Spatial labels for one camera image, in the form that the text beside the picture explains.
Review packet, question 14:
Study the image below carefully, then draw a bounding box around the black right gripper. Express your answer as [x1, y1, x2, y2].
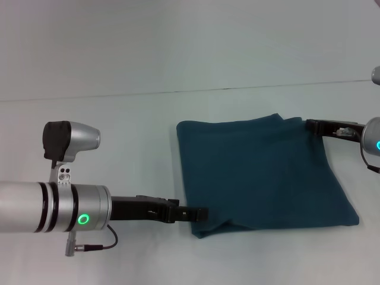
[305, 118, 366, 143]

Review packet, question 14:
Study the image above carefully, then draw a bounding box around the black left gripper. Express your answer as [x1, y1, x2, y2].
[109, 194, 210, 224]

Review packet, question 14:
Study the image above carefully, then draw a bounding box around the teal T-shirt with FREE print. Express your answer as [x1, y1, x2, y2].
[176, 112, 361, 240]

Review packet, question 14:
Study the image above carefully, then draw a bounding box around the right gripper cable with plugs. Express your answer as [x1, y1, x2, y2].
[337, 126, 380, 175]

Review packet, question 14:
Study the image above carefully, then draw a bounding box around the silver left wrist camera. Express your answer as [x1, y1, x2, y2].
[42, 120, 102, 188]

